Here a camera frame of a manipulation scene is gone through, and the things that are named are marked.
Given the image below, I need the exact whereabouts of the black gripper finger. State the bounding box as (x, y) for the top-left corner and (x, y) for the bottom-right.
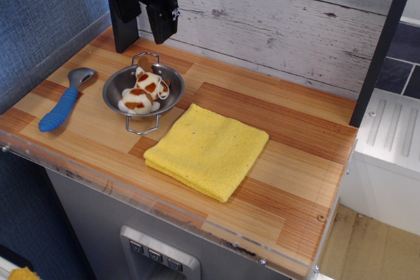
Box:
(108, 0), (141, 23)
(146, 3), (179, 44)

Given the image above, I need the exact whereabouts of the yellow cloth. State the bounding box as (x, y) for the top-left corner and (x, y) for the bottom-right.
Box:
(144, 104), (269, 203)

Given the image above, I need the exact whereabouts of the clear acrylic table edge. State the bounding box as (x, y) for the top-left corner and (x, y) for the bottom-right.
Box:
(1, 125), (356, 279)

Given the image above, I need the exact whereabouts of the brown white plush toy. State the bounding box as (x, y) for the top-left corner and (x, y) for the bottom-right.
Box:
(118, 56), (171, 115)

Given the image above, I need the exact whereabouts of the silver dispenser button panel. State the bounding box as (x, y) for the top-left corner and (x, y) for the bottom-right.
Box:
(119, 225), (201, 279)

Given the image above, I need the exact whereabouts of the white ribbed cabinet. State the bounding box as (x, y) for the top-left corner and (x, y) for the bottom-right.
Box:
(340, 89), (419, 234)

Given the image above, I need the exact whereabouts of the yellow object bottom left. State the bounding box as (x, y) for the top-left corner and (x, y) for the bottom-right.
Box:
(7, 268), (41, 280)

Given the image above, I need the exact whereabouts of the black left frame post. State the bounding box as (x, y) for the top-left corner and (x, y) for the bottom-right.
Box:
(111, 16), (139, 53)

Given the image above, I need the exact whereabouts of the black frame post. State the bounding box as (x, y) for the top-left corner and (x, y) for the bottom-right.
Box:
(111, 16), (139, 53)
(349, 0), (408, 127)

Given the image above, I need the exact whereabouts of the steel bowl with handles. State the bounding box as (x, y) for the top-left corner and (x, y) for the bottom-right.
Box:
(102, 52), (185, 136)

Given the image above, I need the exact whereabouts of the blue handled ice cream scoop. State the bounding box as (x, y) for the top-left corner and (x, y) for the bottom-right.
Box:
(38, 68), (95, 132)

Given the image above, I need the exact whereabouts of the black right frame post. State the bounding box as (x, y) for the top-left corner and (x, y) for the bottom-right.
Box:
(349, 0), (408, 127)

